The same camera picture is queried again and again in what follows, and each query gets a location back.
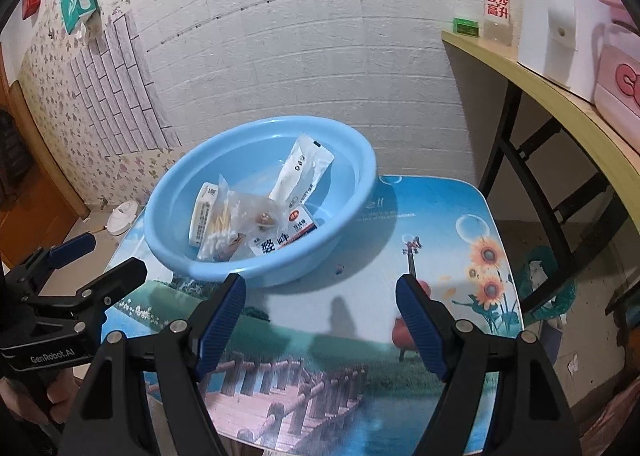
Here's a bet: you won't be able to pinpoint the long white packet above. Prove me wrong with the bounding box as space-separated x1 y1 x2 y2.
270 133 335 209

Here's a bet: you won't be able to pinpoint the green hanging packet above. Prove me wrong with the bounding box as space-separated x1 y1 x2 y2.
60 0 98 34

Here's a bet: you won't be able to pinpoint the small clear bag brown contents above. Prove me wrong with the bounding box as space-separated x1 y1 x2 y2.
240 193 288 237

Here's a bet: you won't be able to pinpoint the picture printed desktop table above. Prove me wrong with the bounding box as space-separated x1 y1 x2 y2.
100 175 526 454

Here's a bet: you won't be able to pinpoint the clear bag of cotton swabs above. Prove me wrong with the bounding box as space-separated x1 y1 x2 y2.
196 175 261 262

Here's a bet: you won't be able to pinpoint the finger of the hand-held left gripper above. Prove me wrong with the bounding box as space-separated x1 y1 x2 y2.
25 257 148 322
7 233 97 287

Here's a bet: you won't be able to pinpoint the white round floor device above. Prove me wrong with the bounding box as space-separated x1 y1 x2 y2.
107 201 140 236

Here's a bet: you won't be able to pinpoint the teal trash bin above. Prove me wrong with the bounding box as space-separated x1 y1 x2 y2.
517 246 578 322

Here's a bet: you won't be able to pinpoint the small green box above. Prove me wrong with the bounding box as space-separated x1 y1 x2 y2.
452 16 482 36

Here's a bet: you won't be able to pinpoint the person's left hand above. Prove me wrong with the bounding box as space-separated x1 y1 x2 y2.
0 371 81 424

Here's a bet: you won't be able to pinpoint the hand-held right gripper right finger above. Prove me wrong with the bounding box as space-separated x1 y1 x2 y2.
395 273 583 456

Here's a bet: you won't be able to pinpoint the blue plastic basin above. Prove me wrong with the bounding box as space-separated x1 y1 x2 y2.
144 116 377 287

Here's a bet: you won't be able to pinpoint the clear bottle red print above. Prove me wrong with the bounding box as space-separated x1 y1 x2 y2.
482 0 513 44

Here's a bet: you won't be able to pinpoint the white rectangular pack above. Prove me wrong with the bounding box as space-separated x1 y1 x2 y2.
188 181 223 247

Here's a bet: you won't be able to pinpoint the yellow folding table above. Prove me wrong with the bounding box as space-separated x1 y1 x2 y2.
441 29 640 317

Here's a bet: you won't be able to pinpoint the pink cloth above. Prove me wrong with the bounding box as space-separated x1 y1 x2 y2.
582 376 640 456

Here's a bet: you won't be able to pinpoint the white jug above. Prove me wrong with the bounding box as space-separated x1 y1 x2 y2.
515 0 613 104

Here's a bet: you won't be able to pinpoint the grey blue slipper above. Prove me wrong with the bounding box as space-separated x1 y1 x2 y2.
540 321 566 367

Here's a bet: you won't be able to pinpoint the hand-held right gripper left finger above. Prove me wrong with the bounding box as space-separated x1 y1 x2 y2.
59 273 247 456

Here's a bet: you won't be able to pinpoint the brown wooden door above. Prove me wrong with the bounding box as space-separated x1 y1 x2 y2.
0 46 88 267

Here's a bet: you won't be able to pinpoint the pink lettered container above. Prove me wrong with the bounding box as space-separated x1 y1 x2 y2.
592 0 640 124

